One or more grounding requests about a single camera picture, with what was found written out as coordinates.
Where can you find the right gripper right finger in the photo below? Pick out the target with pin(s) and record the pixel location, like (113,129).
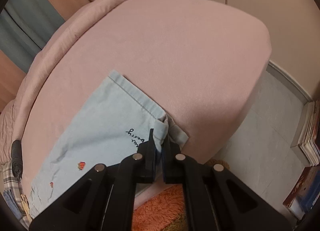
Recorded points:
(215,199)

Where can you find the plaid shirt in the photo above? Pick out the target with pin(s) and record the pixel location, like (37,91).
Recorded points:
(9,182)

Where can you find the pink duvet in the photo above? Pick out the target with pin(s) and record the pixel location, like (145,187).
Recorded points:
(15,114)

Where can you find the dark folded garment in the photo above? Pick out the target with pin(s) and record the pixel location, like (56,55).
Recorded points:
(17,161)

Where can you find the yellow floral garment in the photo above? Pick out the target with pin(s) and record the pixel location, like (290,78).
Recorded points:
(26,208)

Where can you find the teal curtain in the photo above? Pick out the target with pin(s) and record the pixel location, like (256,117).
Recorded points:
(26,27)

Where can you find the blue folded garment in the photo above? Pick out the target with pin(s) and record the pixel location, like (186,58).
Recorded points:
(12,204)

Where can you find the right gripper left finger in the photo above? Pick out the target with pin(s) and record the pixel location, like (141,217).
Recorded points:
(103,198)

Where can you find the light blue strawberry pants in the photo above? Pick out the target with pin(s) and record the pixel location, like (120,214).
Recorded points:
(110,126)

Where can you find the stack of books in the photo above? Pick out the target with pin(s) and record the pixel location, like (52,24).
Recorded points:
(305,145)

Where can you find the pink bed sheet mattress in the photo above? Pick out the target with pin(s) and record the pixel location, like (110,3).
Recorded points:
(200,60)

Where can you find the orange fluffy rug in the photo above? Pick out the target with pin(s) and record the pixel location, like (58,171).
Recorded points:
(160,207)

